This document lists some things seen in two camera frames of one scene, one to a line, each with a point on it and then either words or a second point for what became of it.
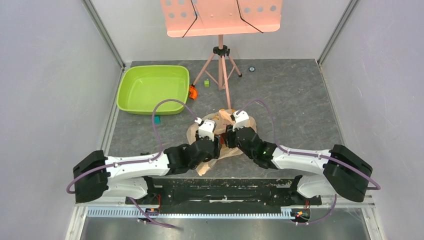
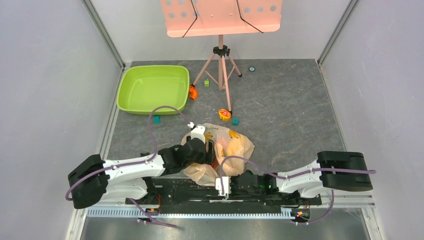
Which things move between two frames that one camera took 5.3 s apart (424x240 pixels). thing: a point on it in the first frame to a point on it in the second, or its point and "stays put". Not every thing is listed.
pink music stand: (192, 18) stays put
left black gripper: (216, 153) stays put
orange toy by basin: (193, 92) stays put
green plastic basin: (140, 87) stays put
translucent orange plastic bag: (222, 119) to (227, 143)
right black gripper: (231, 139) to (232, 184)
